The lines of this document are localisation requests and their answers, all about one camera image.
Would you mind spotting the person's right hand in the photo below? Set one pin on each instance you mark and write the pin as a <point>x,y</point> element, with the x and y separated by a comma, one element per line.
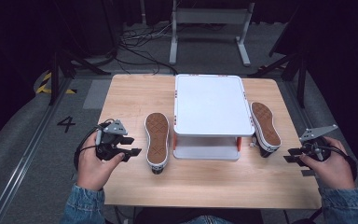
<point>332,171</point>

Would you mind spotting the grey metal stand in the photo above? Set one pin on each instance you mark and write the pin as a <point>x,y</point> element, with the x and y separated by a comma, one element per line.
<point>209,17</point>

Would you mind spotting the white two-tier shoe rack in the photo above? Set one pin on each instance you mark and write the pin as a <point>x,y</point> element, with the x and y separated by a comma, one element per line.
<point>213,104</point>

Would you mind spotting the person's legs in jeans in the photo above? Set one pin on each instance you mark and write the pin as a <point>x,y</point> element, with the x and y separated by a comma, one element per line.
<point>206,220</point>

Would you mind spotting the black canvas sneaker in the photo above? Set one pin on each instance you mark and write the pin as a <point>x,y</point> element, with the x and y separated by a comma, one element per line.
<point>157,140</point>
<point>265,127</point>

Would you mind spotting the metal floor rail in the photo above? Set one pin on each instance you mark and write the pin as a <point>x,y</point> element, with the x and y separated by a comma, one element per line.
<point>28,152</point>

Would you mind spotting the person's left hand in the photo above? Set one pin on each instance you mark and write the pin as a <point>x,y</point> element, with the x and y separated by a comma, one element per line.
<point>91,168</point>

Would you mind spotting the black tripod stand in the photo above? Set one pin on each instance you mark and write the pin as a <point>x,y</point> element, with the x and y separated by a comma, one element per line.
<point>60,67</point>
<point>292,67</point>

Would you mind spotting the yellow black hazard tape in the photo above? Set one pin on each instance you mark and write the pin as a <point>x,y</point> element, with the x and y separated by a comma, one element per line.
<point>45,85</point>

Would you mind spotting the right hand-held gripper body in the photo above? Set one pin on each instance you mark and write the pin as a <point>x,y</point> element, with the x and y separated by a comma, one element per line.
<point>315,149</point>

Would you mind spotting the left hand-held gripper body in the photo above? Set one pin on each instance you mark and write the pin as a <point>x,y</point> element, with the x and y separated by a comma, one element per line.
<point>108,146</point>

